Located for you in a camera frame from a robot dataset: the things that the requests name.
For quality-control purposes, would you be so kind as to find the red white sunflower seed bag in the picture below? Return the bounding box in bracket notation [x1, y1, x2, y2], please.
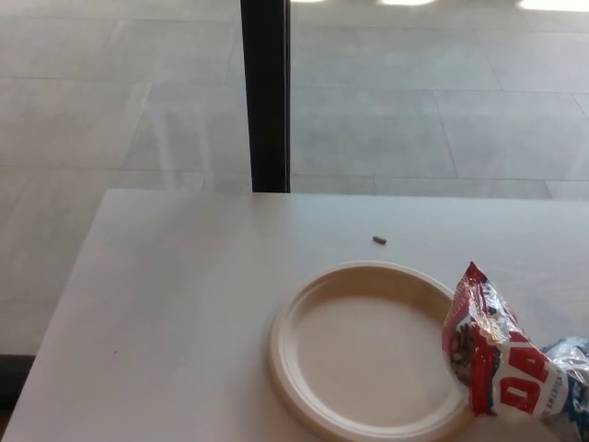
[440, 261, 589, 442]

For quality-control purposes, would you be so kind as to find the black vertical window frame post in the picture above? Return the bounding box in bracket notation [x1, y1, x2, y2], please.
[240, 0, 293, 194]

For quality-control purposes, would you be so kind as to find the cream round paper plate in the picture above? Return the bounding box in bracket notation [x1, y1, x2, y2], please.
[267, 261, 477, 442]

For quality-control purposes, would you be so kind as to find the dark baseboard strip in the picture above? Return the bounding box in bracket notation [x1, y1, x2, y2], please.
[0, 354, 38, 408]

